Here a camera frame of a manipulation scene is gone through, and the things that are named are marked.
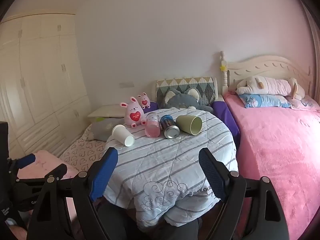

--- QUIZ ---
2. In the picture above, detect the heart pattern bed sheet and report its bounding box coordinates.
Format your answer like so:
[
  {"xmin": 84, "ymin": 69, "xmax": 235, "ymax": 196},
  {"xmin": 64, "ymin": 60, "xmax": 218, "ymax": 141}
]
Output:
[{"xmin": 59, "ymin": 125, "xmax": 108, "ymax": 178}]

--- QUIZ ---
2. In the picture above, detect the clear pink cup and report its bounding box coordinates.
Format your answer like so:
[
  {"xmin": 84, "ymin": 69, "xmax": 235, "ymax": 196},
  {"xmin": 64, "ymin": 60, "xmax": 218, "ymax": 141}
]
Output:
[{"xmin": 145, "ymin": 112, "xmax": 161, "ymax": 138}]

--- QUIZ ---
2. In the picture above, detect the blue drink can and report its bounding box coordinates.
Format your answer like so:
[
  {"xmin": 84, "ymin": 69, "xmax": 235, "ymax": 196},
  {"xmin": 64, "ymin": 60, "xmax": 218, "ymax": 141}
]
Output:
[{"xmin": 160, "ymin": 115, "xmax": 181, "ymax": 139}]

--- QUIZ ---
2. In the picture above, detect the small pink bunny toy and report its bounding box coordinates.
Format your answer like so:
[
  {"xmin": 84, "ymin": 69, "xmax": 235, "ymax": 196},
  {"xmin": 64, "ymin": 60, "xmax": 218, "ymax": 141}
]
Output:
[{"xmin": 136, "ymin": 92, "xmax": 151, "ymax": 109}]

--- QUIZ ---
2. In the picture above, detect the cream wooden headboard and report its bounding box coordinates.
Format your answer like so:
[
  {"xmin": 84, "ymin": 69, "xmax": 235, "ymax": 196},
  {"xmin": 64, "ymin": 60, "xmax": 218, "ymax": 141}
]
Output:
[{"xmin": 219, "ymin": 51, "xmax": 314, "ymax": 97}]

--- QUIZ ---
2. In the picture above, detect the diamond pattern quilted cushion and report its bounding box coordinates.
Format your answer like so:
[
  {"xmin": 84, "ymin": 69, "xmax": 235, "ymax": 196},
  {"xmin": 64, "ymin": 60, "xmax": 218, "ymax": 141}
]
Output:
[{"xmin": 156, "ymin": 77, "xmax": 218, "ymax": 105}]

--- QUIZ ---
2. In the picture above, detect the cream wardrobe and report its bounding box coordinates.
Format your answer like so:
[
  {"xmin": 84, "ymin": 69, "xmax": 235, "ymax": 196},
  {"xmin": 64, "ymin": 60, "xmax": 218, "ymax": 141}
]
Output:
[{"xmin": 0, "ymin": 14, "xmax": 92, "ymax": 158}]

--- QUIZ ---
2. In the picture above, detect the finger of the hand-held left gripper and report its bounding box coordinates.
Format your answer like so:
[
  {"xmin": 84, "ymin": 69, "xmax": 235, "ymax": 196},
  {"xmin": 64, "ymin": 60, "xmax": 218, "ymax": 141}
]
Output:
[
  {"xmin": 7, "ymin": 154, "xmax": 37, "ymax": 179},
  {"xmin": 15, "ymin": 164, "xmax": 68, "ymax": 188}
]

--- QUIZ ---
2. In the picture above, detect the cream nightstand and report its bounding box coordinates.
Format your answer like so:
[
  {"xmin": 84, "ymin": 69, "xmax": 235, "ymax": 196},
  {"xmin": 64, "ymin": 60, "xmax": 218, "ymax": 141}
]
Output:
[{"xmin": 87, "ymin": 104, "xmax": 128, "ymax": 124}]

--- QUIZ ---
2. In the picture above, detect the grey striped white quilt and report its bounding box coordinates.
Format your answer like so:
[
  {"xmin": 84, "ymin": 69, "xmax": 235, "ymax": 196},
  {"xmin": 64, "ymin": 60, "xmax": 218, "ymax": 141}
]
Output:
[{"xmin": 103, "ymin": 107, "xmax": 239, "ymax": 230}]

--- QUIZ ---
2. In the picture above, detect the large pink bunny toy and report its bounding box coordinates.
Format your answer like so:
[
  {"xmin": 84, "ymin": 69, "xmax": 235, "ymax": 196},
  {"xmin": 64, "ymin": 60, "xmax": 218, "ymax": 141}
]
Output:
[{"xmin": 119, "ymin": 96, "xmax": 147, "ymax": 129}]

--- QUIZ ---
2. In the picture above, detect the blue printed pillow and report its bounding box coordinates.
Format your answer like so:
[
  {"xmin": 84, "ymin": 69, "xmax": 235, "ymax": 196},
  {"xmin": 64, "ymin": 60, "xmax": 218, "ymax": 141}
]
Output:
[{"xmin": 238, "ymin": 94, "xmax": 292, "ymax": 109}]

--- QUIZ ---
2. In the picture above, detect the white paper cup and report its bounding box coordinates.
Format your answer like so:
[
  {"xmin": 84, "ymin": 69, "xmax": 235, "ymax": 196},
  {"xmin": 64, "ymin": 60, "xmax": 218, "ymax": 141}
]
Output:
[{"xmin": 111, "ymin": 124, "xmax": 135, "ymax": 147}]

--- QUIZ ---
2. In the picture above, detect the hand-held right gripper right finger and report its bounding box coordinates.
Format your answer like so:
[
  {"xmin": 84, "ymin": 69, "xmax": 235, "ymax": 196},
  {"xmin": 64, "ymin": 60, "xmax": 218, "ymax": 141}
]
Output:
[{"xmin": 198, "ymin": 147, "xmax": 290, "ymax": 240}]

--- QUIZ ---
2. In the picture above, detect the green cup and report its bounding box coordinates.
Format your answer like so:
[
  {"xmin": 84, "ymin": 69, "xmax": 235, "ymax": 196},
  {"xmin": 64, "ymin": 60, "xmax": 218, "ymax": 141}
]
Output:
[{"xmin": 176, "ymin": 115, "xmax": 203, "ymax": 136}]

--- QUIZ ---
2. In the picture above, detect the person's left hand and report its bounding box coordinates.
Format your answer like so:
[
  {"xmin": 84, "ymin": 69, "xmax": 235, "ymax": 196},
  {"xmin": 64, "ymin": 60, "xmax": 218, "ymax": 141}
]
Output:
[{"xmin": 0, "ymin": 217, "xmax": 28, "ymax": 240}]

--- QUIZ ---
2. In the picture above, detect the pink fluffy blanket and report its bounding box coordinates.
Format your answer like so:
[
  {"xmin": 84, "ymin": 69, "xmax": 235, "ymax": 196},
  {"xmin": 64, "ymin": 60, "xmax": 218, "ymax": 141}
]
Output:
[{"xmin": 222, "ymin": 92, "xmax": 320, "ymax": 240}]

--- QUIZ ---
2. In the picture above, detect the pink printed pillow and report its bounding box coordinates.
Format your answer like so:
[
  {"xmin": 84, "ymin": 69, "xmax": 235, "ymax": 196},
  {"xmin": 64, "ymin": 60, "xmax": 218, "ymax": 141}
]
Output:
[{"xmin": 287, "ymin": 96, "xmax": 320, "ymax": 112}]

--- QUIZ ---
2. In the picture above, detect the grey pillow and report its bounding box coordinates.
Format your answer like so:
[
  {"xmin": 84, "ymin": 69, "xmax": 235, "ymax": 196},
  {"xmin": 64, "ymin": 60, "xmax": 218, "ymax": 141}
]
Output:
[{"xmin": 91, "ymin": 118, "xmax": 120, "ymax": 141}]

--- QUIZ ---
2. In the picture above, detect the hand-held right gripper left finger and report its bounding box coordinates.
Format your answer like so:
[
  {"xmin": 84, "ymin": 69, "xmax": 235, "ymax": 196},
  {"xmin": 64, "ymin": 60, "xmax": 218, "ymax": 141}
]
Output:
[{"xmin": 26, "ymin": 147, "xmax": 125, "ymax": 240}]

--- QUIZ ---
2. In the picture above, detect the light pink cloth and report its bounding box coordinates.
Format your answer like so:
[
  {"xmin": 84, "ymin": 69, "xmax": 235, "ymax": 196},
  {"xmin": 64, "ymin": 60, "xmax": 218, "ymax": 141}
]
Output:
[{"xmin": 16, "ymin": 150, "xmax": 78, "ymax": 180}]

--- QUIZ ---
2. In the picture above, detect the white and pink plush dog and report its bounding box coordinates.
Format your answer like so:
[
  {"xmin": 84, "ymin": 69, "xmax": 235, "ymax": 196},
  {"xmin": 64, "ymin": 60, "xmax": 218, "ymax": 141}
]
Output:
[{"xmin": 236, "ymin": 76, "xmax": 305, "ymax": 98}]

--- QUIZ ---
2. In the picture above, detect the grey cat plush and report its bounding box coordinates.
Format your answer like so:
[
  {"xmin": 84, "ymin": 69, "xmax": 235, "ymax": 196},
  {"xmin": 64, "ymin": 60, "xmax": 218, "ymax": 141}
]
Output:
[{"xmin": 160, "ymin": 87, "xmax": 213, "ymax": 112}]

